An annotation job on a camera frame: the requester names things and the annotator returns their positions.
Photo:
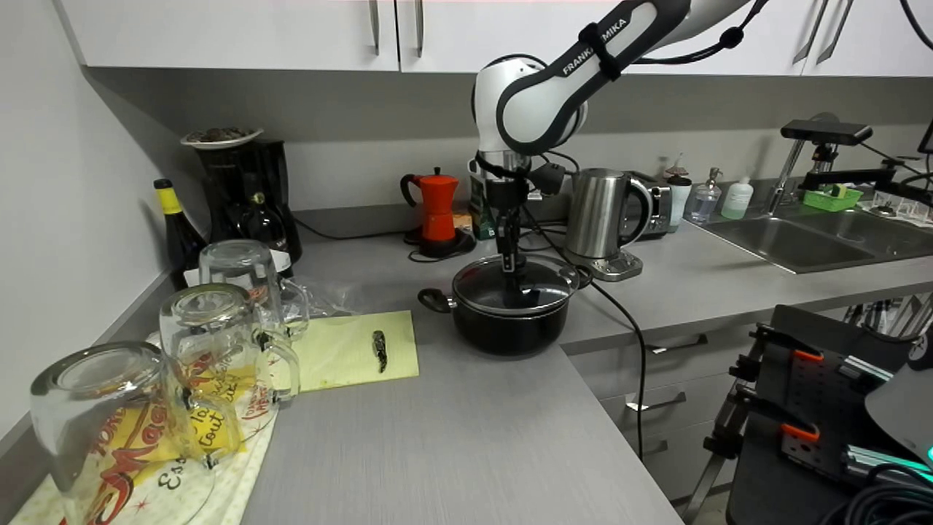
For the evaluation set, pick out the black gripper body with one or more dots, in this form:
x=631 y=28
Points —
x=504 y=207

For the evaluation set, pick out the glass lid with black knob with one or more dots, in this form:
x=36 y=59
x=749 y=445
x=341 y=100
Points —
x=485 y=285

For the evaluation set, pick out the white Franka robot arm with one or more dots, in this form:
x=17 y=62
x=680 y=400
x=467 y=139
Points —
x=524 y=105

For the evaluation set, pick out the red moka pot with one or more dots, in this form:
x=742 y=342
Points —
x=437 y=207

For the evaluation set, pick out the glass pot lid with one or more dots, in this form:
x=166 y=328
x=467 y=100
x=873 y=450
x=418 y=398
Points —
x=504 y=333

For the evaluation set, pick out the black round hot plate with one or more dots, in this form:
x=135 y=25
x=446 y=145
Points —
x=463 y=245

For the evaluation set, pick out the stainless steel electric kettle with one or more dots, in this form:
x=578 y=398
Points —
x=591 y=215

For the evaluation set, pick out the silver toaster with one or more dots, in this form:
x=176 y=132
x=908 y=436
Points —
x=672 y=207

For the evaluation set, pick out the white upper cabinet door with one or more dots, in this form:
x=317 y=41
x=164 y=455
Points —
x=889 y=40
x=221 y=32
x=437 y=32
x=766 y=53

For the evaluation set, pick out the grey drawer cabinet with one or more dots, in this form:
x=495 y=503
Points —
x=602 y=426

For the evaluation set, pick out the clear soap dispenser bottle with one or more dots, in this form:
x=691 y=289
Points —
x=707 y=203

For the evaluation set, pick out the white green bottle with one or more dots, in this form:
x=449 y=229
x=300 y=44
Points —
x=739 y=200

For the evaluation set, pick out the clear glass mug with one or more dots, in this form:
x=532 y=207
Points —
x=212 y=339
x=249 y=279
x=104 y=426

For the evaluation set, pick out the black coffee maker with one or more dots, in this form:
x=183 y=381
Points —
x=242 y=193

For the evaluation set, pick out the stainless steel sink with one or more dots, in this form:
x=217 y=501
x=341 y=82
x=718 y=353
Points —
x=797 y=242

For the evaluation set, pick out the green sponge holder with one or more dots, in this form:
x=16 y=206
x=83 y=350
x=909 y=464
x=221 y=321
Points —
x=832 y=200

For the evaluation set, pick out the dark bottle with yellow cap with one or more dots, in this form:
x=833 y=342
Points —
x=177 y=242

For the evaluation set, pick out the printed red yellow dish towel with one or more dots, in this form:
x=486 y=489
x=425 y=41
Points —
x=249 y=463

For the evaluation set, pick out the black equipment cart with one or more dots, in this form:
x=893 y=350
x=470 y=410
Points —
x=817 y=390

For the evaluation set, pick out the black camera on tripod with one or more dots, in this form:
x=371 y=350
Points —
x=826 y=132

